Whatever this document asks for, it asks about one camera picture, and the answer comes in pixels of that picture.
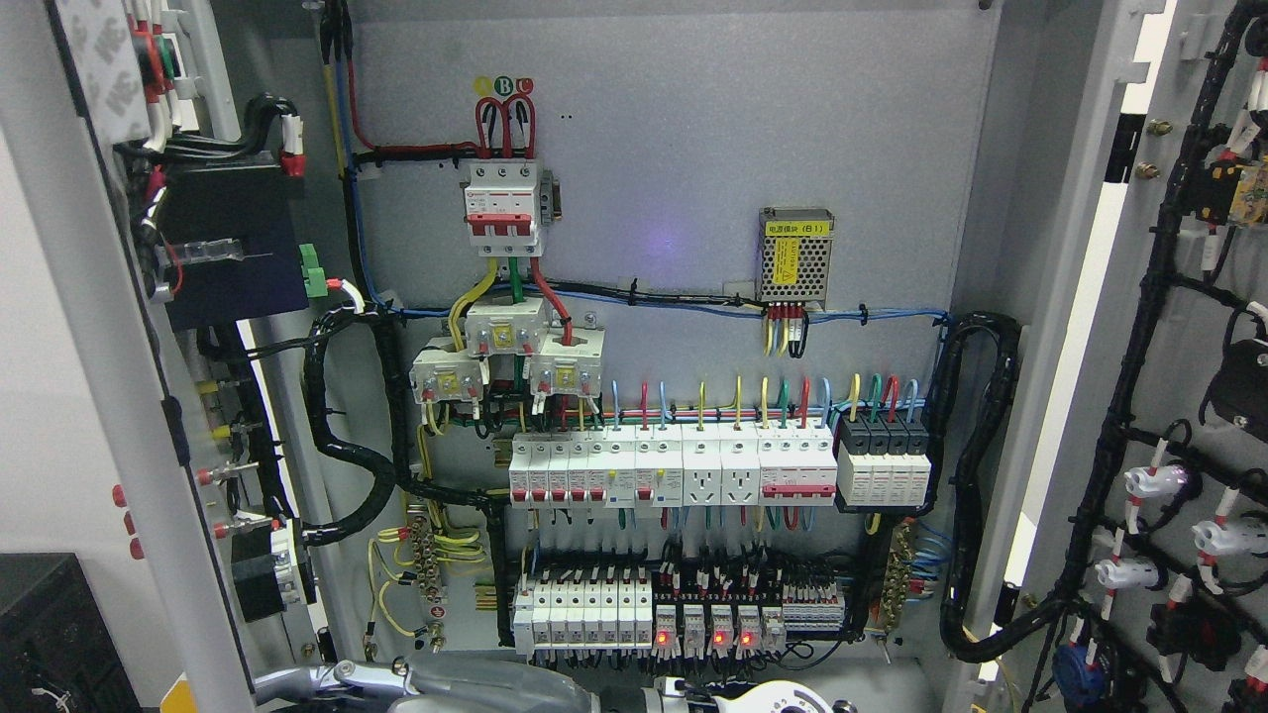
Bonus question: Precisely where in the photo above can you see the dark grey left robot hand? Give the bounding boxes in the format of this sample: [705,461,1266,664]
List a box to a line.
[254,660,418,712]

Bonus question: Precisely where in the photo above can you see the grey cabinet door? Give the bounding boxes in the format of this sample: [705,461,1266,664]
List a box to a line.
[0,0,328,713]
[931,1,1265,712]

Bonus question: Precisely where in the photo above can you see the white lower breaker row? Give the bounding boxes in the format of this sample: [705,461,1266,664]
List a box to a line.
[512,576,654,658]

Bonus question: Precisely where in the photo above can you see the black box lower left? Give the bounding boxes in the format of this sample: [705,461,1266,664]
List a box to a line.
[1,554,142,712]

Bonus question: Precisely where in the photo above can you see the white current transformers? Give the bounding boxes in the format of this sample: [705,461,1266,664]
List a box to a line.
[410,296,605,405]

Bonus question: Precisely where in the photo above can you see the relay row with red leds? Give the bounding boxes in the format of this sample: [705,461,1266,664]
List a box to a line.
[650,603,790,662]

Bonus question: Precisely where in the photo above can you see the black digital power meter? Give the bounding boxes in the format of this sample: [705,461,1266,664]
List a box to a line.
[159,154,309,331]

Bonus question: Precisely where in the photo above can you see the red white main breaker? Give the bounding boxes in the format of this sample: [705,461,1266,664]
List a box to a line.
[463,159,562,258]

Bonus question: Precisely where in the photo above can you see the black surge protector modules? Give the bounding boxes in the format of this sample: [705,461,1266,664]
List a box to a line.
[834,417,936,516]

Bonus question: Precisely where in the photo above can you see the metal mesh power supply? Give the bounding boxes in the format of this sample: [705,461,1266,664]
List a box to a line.
[756,207,836,303]

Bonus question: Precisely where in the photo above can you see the black left cable harness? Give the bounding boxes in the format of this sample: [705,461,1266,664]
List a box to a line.
[297,304,407,548]

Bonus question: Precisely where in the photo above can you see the black cable harness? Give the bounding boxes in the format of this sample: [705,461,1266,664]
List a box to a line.
[297,304,407,548]
[931,312,1023,664]

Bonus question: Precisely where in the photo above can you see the black right cable harness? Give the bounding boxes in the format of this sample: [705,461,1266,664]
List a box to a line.
[931,312,1023,664]

